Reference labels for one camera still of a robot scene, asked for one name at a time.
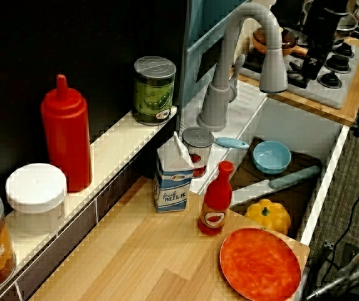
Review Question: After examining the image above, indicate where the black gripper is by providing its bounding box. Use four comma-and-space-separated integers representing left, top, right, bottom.
301, 37, 336, 81

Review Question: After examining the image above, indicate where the light blue bowl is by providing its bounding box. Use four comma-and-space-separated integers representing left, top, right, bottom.
252, 140, 292, 175

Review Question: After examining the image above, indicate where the black stove knob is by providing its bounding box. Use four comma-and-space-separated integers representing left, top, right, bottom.
334, 41, 355, 60
325, 53, 351, 74
318, 70, 343, 89

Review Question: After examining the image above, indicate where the grey toy stove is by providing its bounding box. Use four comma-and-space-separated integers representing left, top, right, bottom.
241, 40, 359, 110

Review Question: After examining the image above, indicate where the orange toy pot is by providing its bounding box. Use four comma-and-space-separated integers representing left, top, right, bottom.
252, 26, 310, 58

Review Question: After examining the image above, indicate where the toy stove top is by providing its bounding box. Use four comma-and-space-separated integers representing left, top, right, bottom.
238, 36, 359, 127

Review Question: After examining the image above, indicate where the silver metal strainer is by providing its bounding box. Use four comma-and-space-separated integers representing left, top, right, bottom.
337, 14, 359, 34

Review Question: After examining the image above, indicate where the white toy sink unit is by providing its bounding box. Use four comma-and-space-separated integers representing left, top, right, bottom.
179, 71, 351, 246

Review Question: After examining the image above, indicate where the grey toy faucet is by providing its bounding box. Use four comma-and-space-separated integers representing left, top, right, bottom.
197, 2, 289, 132

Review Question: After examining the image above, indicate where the blue toy cabinet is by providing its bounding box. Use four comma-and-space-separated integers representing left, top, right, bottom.
180, 0, 263, 111

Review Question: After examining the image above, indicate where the tomato can grey lid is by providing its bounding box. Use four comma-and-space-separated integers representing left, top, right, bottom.
182, 127, 215, 179

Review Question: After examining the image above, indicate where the yellow toy bell pepper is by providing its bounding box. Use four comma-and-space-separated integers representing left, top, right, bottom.
244, 198, 292, 236

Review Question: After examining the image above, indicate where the green peas can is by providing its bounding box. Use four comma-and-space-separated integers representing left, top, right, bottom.
132, 55, 177, 127

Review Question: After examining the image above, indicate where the red hot sauce bottle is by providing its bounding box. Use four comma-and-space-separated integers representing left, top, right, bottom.
197, 161, 234, 236

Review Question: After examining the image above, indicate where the blue white milk carton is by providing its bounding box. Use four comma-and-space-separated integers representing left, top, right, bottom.
153, 130, 195, 213

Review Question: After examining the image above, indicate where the orange round plate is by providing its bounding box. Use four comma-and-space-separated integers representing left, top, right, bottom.
219, 228, 302, 300

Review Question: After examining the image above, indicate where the silver metal stand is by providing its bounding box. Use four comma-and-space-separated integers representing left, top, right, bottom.
305, 237, 359, 301

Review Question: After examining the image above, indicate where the cream wooden ledge shelf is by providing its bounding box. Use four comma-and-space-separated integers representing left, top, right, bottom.
0, 105, 179, 301

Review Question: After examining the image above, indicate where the red ketchup squeeze bottle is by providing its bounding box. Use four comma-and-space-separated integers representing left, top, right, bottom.
40, 73, 93, 193

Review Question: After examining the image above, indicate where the white lidded plastic jar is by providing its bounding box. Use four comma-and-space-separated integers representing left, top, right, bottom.
5, 162, 68, 236

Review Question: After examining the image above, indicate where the long blue handled utensil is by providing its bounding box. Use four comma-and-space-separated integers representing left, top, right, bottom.
268, 165, 321, 190

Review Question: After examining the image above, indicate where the short blue utensil handle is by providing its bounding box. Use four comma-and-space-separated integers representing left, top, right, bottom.
214, 136, 250, 150

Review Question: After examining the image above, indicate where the black cable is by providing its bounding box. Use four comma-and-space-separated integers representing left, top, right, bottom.
321, 184, 359, 283

